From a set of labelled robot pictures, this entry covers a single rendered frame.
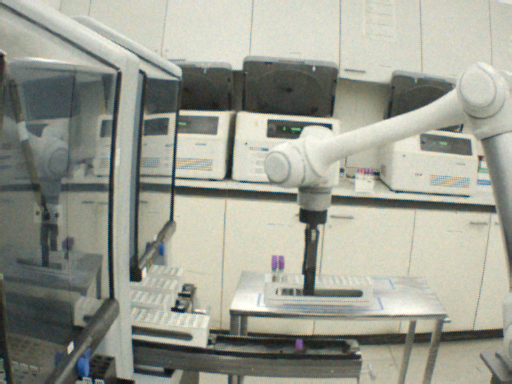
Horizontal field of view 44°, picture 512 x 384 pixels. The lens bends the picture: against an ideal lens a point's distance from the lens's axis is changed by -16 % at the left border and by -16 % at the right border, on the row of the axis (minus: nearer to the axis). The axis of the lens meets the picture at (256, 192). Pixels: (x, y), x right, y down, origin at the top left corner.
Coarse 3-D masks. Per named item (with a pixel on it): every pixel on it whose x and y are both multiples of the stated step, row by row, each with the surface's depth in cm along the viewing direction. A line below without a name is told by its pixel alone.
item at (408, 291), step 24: (240, 288) 208; (384, 288) 213; (408, 288) 213; (240, 312) 187; (264, 312) 186; (288, 312) 186; (312, 312) 186; (336, 312) 187; (360, 312) 187; (384, 312) 186; (408, 312) 186; (432, 312) 185; (240, 336) 232; (408, 336) 229; (432, 336) 186; (408, 360) 230; (432, 360) 186
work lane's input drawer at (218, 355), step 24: (216, 336) 164; (144, 360) 154; (168, 360) 153; (192, 360) 153; (216, 360) 153; (240, 360) 153; (264, 360) 153; (288, 360) 153; (312, 360) 153; (336, 360) 153; (360, 360) 152
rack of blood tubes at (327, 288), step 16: (272, 288) 193; (288, 288) 201; (320, 288) 192; (336, 288) 192; (352, 288) 192; (368, 288) 192; (288, 304) 193; (304, 304) 193; (320, 304) 193; (336, 304) 193; (352, 304) 193; (368, 304) 193
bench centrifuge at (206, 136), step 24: (192, 72) 398; (216, 72) 396; (192, 96) 422; (216, 96) 420; (192, 120) 387; (216, 120) 386; (192, 144) 383; (216, 144) 383; (192, 168) 385; (216, 168) 384
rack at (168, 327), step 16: (144, 320) 155; (160, 320) 157; (176, 320) 158; (192, 320) 160; (208, 320) 160; (144, 336) 155; (160, 336) 162; (176, 336) 163; (192, 336) 164; (208, 336) 160
